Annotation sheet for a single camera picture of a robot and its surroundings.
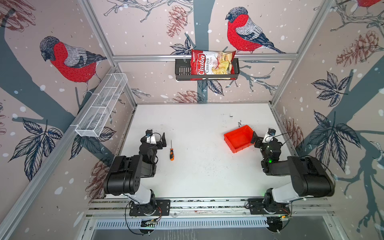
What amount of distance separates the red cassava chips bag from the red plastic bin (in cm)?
40

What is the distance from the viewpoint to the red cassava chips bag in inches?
34.4

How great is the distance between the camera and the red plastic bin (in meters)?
0.93
